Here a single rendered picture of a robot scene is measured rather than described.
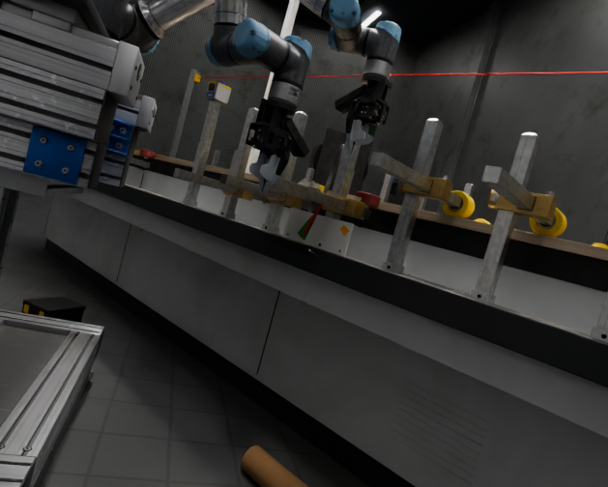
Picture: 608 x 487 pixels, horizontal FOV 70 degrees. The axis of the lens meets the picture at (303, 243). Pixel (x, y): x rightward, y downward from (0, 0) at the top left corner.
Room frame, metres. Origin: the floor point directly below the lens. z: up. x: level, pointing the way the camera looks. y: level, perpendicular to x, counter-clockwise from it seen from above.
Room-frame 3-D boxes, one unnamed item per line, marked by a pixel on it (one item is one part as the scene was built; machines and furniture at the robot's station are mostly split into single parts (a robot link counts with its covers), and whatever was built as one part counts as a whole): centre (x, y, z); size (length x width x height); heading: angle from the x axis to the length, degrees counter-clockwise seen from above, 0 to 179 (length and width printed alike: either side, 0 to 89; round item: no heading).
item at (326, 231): (1.36, -0.03, 0.75); 0.26 x 0.01 x 0.10; 50
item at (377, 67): (1.25, -0.07, 1.23); 0.08 x 0.08 x 0.05
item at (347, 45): (1.25, 0.03, 1.30); 0.11 x 0.11 x 0.08; 80
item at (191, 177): (1.61, 0.33, 0.81); 0.44 x 0.03 x 0.04; 140
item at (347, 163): (1.36, -0.07, 0.89); 0.04 x 0.04 x 0.48; 50
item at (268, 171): (1.05, 0.13, 0.86); 0.06 x 0.03 x 0.09; 140
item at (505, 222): (1.04, -0.45, 0.87); 0.04 x 0.04 x 0.48; 50
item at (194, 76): (4.03, 1.36, 1.25); 0.09 x 0.08 x 1.10; 50
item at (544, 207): (1.02, -0.46, 0.95); 0.14 x 0.06 x 0.05; 50
